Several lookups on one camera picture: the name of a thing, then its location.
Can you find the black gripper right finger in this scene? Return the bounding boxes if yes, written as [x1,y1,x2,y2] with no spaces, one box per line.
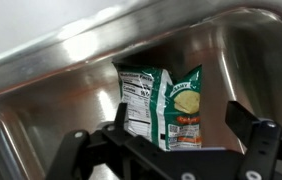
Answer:
[225,100,282,180]

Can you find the stainless steel sink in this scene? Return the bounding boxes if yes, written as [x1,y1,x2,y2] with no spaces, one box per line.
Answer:
[0,0,282,180]

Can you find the green chips bag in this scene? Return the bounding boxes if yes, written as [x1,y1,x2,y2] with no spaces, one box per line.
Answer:
[112,61,204,153]

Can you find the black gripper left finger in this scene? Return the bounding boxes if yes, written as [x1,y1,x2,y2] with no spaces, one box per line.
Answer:
[45,101,139,180]

